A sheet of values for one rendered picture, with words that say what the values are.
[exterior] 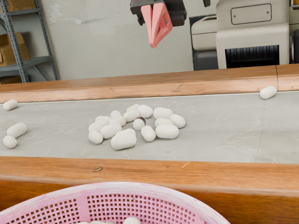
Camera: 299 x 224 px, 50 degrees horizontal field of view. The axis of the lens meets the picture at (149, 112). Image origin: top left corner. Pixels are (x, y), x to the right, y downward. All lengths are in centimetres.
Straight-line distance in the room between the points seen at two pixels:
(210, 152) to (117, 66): 251
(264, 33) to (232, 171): 77
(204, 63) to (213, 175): 111
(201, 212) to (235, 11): 88
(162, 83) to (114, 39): 218
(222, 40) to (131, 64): 182
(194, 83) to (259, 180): 38
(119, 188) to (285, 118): 29
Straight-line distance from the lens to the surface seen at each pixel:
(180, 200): 30
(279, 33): 106
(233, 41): 108
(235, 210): 32
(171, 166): 36
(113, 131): 51
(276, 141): 45
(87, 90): 76
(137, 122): 51
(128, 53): 282
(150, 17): 63
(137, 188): 32
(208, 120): 53
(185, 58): 265
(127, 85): 72
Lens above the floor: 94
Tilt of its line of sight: 20 degrees down
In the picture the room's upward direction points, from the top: 9 degrees counter-clockwise
